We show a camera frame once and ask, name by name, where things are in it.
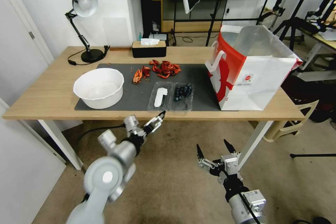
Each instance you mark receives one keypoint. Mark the black tripod leg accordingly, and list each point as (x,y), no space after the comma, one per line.
(312,155)

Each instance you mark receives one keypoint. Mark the metal door hinge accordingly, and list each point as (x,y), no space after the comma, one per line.
(31,35)

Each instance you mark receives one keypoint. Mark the wooden table with white legs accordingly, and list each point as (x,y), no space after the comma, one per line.
(50,90)

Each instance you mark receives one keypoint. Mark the red crayfish shell pile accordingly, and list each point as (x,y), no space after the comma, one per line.
(166,69)

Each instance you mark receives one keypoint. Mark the black desk lamp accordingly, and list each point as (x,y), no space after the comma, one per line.
(92,55)

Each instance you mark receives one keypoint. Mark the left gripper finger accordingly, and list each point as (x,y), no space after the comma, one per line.
(153,121)
(158,124)

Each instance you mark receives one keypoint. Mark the pale side table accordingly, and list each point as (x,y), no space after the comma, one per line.
(324,41)

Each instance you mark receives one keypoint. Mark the beige plastic stool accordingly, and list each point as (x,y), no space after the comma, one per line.
(302,109)

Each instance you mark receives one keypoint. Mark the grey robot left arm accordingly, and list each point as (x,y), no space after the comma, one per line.
(105,176)

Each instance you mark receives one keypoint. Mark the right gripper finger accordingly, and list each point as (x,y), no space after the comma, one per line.
(203,162)
(230,147)

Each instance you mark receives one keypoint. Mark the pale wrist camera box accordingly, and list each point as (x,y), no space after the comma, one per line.
(231,163)
(131,123)

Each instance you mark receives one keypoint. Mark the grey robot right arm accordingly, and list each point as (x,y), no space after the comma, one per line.
(245,212)

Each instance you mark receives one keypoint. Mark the dark grey table mat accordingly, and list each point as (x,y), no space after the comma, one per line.
(131,98)

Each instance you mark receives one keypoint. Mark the white plastic bowl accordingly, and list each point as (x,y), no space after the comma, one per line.
(98,90)

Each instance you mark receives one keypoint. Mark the white plastic piece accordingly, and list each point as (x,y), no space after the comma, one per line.
(158,98)

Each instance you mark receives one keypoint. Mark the orange crayfish shell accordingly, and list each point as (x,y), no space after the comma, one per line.
(137,76)

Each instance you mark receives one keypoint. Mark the white door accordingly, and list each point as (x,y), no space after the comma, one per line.
(18,45)

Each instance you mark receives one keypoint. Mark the red and white takeout bag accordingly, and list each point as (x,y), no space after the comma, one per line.
(252,82)

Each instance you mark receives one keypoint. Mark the black tripod stand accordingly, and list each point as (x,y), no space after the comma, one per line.
(299,22)

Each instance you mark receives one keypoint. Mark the black light stand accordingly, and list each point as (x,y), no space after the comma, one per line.
(214,16)

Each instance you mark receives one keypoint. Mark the black bulky object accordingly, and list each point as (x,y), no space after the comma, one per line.
(325,103)

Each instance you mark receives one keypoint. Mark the black tissue box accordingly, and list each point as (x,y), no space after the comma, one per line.
(149,50)

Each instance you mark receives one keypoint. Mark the blueberry cluster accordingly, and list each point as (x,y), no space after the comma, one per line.
(183,92)

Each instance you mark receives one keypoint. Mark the white tissue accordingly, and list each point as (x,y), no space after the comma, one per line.
(149,41)

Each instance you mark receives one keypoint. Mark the clear plastic takeout container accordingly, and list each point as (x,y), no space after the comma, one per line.
(168,104)

